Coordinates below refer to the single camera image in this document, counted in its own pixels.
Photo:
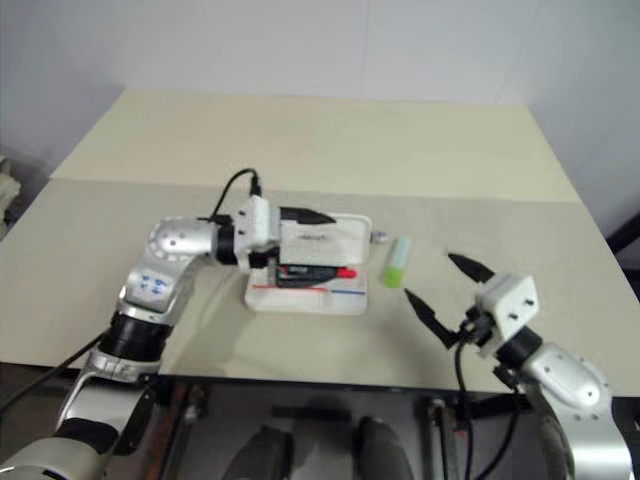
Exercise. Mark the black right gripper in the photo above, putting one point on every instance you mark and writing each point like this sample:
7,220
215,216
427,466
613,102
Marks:
475,325

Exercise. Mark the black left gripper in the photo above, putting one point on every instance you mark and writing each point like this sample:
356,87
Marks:
260,260

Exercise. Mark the white plastic pencil case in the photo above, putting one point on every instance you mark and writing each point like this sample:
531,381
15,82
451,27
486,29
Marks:
310,300

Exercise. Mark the black marker with red cap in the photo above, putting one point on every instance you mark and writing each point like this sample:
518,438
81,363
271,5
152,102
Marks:
350,273

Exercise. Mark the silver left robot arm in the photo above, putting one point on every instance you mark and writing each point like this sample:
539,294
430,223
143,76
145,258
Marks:
175,242

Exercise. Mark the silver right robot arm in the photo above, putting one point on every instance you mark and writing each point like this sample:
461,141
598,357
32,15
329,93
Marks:
565,375

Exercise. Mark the small white purple cap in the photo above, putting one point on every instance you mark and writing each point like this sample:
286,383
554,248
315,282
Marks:
380,236

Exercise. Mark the rusty metal table leg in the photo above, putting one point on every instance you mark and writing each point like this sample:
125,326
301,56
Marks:
450,440
172,420

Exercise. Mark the grey crumpled cloth object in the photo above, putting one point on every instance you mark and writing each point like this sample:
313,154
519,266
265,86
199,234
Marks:
7,192

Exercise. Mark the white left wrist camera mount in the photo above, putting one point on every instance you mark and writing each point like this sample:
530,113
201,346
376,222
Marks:
257,220

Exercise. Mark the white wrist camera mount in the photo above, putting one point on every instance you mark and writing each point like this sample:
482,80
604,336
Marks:
505,300
257,220

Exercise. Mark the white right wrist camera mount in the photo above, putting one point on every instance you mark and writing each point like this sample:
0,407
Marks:
505,300

